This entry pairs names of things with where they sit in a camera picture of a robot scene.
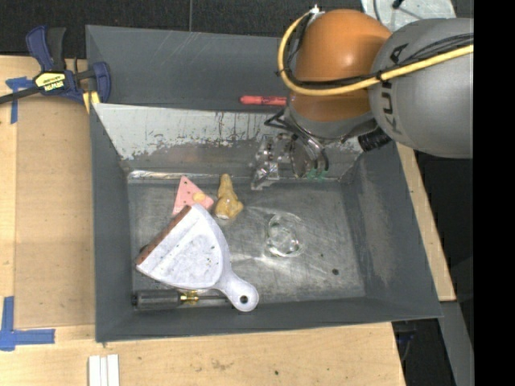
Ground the black-handled screwdriver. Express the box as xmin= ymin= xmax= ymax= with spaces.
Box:
xmin=130 ymin=289 xmax=235 ymax=311

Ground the clear glass object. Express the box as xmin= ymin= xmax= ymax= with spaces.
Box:
xmin=264 ymin=212 xmax=303 ymax=259

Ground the grey metal bin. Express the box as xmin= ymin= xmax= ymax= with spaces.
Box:
xmin=84 ymin=24 xmax=444 ymax=343

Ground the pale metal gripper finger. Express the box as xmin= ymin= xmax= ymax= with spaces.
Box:
xmin=254 ymin=160 xmax=280 ymax=178
xmin=250 ymin=174 xmax=281 ymax=191

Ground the pink triangular wedge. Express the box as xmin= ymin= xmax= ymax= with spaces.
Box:
xmin=171 ymin=175 xmax=215 ymax=216

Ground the white dustpan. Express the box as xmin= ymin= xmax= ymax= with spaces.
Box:
xmin=134 ymin=203 xmax=260 ymax=313

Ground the red pen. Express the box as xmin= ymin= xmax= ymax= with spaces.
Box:
xmin=239 ymin=95 xmax=289 ymax=107

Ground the yellow toy figure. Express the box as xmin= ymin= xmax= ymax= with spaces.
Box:
xmin=214 ymin=173 xmax=245 ymax=221

